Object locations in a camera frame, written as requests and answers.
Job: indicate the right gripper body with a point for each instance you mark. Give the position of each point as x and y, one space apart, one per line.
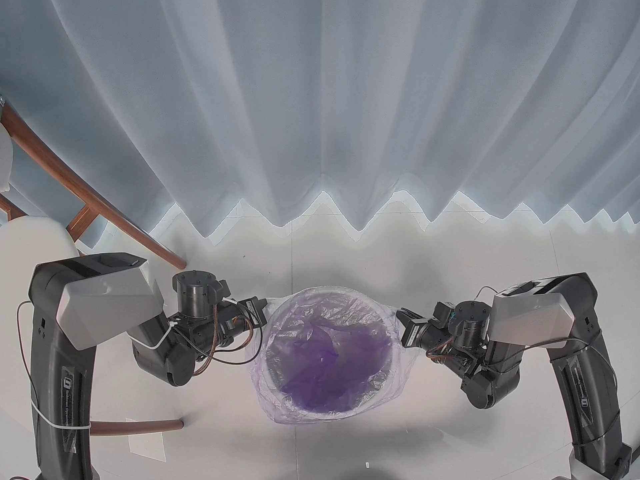
430 338

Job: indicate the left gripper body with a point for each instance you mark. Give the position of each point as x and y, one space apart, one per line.
255 313

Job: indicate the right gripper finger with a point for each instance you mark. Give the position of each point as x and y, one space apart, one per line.
409 317

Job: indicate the purple plastic bag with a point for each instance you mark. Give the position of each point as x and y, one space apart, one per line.
325 348

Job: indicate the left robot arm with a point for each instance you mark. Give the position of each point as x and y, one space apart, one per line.
100 293

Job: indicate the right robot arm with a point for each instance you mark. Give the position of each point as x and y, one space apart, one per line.
530 318

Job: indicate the white trash bin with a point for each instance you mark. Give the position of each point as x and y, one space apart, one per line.
285 328

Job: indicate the white padded wooden chair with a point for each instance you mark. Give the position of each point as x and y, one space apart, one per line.
30 238

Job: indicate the pale blue curtain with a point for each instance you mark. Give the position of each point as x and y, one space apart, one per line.
350 68

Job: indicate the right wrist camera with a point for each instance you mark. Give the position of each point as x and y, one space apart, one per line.
442 315

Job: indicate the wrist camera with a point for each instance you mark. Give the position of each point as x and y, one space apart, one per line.
223 292
442 315

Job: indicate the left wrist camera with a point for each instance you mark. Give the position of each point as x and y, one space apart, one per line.
223 292

